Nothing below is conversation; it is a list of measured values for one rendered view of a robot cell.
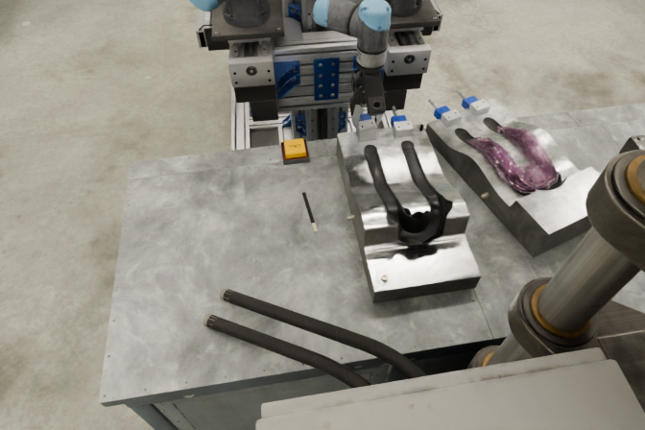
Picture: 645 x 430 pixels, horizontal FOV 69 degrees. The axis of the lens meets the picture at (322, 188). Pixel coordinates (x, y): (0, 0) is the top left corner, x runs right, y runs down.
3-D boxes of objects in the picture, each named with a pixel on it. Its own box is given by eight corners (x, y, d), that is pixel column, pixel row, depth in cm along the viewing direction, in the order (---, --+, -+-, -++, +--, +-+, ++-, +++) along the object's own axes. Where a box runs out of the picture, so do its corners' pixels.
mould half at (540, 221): (423, 135, 151) (430, 109, 142) (489, 111, 158) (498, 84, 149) (533, 257, 122) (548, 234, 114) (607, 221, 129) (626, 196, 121)
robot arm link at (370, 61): (391, 54, 115) (357, 57, 114) (388, 69, 119) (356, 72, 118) (383, 36, 120) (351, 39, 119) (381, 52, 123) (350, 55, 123)
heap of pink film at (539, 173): (459, 142, 140) (465, 123, 134) (506, 124, 145) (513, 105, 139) (518, 205, 126) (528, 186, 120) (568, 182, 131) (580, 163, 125)
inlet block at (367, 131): (350, 111, 145) (350, 98, 140) (367, 108, 145) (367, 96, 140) (359, 143, 137) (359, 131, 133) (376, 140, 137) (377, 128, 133)
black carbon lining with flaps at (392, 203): (361, 151, 137) (363, 127, 130) (415, 144, 139) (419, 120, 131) (390, 252, 115) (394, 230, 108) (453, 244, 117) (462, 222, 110)
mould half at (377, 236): (336, 154, 146) (337, 122, 135) (418, 144, 148) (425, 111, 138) (372, 303, 114) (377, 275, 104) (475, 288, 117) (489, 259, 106)
